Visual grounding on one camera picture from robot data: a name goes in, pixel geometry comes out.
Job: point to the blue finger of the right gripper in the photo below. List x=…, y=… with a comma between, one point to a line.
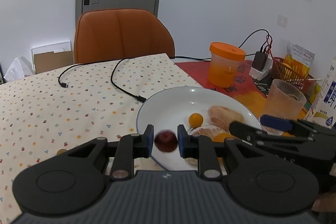
x=252, y=134
x=275, y=124

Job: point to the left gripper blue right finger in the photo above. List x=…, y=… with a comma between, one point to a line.
x=184, y=142

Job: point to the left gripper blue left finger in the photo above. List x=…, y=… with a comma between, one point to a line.
x=147, y=141

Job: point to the red plum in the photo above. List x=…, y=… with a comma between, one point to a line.
x=166, y=141

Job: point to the small kumquat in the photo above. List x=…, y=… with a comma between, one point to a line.
x=195, y=120

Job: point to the small peeled pomelo segment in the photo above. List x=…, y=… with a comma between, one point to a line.
x=209, y=131

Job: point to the medium orange tangerine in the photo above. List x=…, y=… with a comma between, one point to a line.
x=222, y=136

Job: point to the large peeled pomelo segment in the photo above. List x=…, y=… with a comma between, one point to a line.
x=222, y=117

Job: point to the ribbed clear glass cup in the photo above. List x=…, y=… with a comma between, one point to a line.
x=285, y=101

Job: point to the white ceramic plate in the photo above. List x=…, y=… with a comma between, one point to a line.
x=169, y=108

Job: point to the orange red cat placemat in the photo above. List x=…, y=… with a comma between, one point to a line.
x=251, y=93

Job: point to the white milk carton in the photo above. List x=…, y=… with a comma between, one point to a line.
x=323, y=110

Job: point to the white power strip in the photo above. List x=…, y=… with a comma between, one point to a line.
x=260, y=75

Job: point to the yellow snack package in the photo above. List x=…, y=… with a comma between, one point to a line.
x=299, y=59

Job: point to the black charger adapter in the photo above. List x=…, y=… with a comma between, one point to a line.
x=259, y=61

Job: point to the orange lidded plastic jar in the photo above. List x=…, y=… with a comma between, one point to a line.
x=224, y=63

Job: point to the dotted cream tablecloth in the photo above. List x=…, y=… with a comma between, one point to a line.
x=63, y=108

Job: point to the orange leather chair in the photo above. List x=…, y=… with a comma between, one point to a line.
x=114, y=34

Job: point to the white framed board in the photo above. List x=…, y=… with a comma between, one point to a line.
x=55, y=47

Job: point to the brown cardboard sheet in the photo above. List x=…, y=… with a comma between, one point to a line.
x=49, y=61

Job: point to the clear plastic bag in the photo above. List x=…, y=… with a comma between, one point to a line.
x=18, y=69

